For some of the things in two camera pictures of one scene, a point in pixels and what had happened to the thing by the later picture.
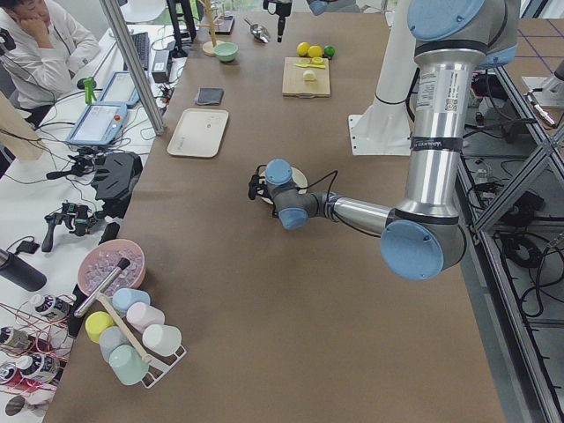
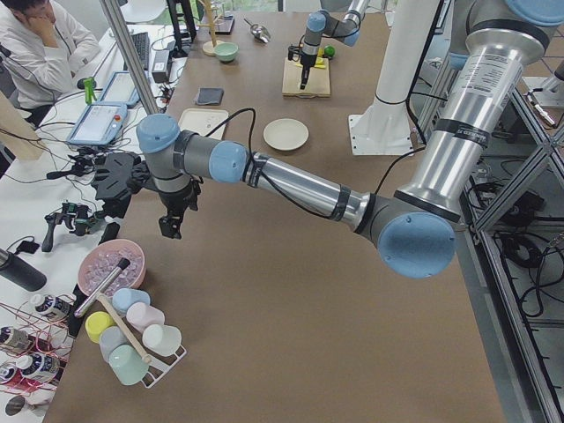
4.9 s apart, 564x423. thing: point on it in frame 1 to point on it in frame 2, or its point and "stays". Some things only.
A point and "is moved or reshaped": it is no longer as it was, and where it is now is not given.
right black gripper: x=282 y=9 to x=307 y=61
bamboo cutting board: x=305 y=82 stays
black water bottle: x=21 y=272 stays
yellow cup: x=95 y=322 stays
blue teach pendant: x=99 y=125 stays
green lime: x=329 y=50 stays
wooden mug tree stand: x=209 y=47 stays
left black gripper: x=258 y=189 to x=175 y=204
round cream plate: x=300 y=181 is moved or reshaped
